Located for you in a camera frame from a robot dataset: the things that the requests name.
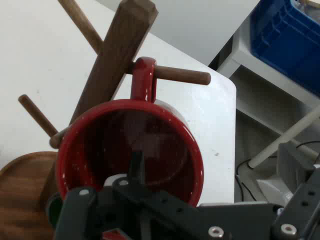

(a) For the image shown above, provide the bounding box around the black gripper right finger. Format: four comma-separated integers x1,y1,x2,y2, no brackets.
271,166,320,240

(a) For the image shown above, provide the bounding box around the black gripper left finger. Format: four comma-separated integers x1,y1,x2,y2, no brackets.
53,151,211,240

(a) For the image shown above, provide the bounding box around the red enamel mug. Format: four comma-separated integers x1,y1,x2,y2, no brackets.
56,56,205,240

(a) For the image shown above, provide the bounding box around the white slanted rod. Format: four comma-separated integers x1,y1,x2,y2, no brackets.
248,102,320,169

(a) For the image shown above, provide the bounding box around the dark wooden mug tree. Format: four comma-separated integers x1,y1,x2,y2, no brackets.
0,0,212,240

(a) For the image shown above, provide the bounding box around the blue plastic crate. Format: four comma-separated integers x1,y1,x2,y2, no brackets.
249,0,320,98

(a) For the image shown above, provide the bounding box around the black floor cable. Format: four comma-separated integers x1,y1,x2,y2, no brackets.
234,156,258,202

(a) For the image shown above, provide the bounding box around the white shelf frame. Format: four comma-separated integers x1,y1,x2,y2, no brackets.
216,22,320,141

